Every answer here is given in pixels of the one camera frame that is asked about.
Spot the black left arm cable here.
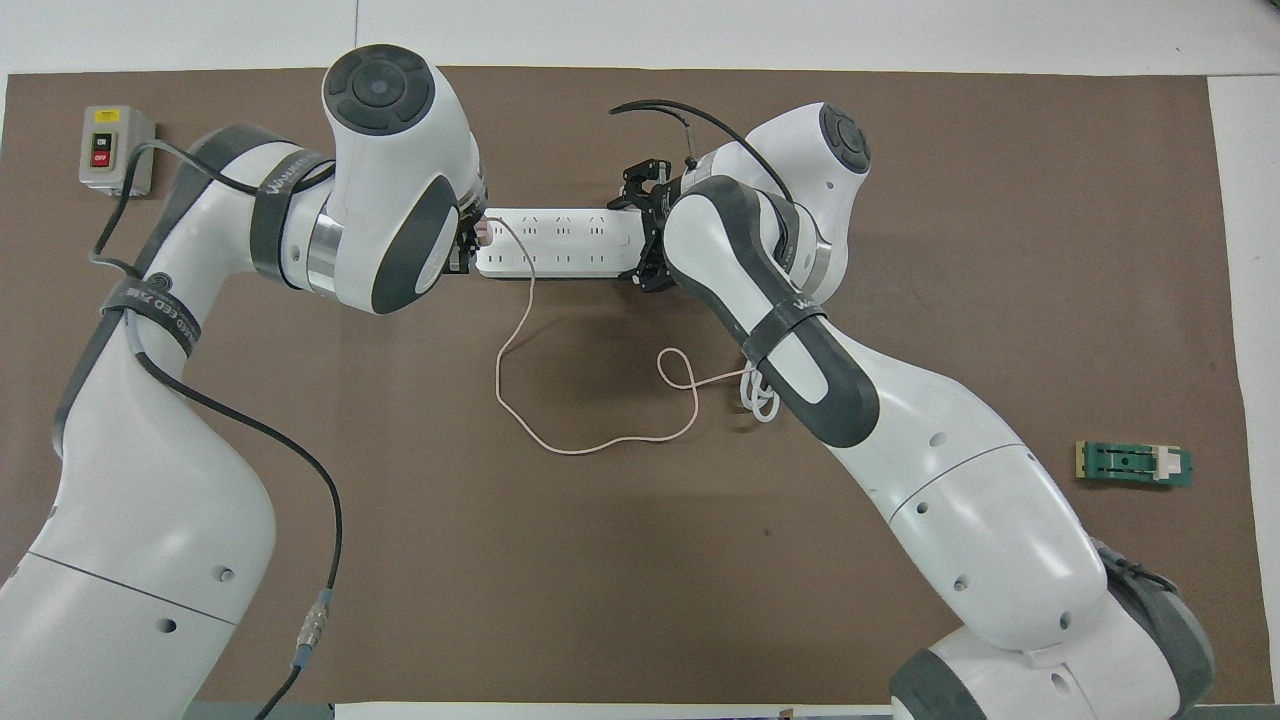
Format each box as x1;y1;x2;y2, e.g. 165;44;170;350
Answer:
90;140;346;720

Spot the pink charging cable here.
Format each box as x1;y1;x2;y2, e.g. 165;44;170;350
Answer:
484;218;761;457

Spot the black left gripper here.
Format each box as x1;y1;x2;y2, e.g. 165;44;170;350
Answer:
450;186;490;276

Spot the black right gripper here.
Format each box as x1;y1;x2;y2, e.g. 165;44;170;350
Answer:
608;158;691;294

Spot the brown table mat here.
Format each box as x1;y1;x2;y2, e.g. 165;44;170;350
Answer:
0;66;1276;706

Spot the white power cord with plug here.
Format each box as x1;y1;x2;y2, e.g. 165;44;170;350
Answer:
740;365;783;423

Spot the white power strip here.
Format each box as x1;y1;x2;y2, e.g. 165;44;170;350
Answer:
472;207;649;279

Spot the grey on-off switch box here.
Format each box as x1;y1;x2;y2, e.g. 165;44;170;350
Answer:
80;105;156;198

